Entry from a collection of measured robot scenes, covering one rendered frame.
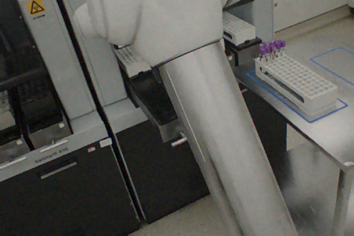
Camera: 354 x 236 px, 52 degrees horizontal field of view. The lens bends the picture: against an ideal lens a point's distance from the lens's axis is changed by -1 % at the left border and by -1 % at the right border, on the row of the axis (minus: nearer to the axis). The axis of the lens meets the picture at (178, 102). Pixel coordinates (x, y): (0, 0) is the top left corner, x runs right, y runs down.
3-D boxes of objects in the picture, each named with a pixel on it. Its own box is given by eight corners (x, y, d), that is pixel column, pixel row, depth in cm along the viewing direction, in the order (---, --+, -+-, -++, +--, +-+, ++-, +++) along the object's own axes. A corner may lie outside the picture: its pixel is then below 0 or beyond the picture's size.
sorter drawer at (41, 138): (20, 73, 183) (13, 57, 178) (47, 64, 187) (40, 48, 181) (36, 157, 126) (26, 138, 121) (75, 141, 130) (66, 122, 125)
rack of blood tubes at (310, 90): (254, 74, 130) (254, 59, 127) (278, 64, 133) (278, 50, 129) (310, 116, 107) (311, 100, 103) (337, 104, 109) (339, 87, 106)
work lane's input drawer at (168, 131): (108, 64, 174) (102, 48, 169) (134, 55, 178) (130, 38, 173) (168, 151, 118) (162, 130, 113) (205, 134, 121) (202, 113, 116)
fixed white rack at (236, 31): (202, 26, 175) (201, 14, 171) (220, 20, 177) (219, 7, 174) (236, 48, 152) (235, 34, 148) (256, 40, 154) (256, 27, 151)
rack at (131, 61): (109, 53, 168) (106, 41, 165) (129, 46, 171) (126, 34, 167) (130, 80, 145) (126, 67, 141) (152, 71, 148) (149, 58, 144)
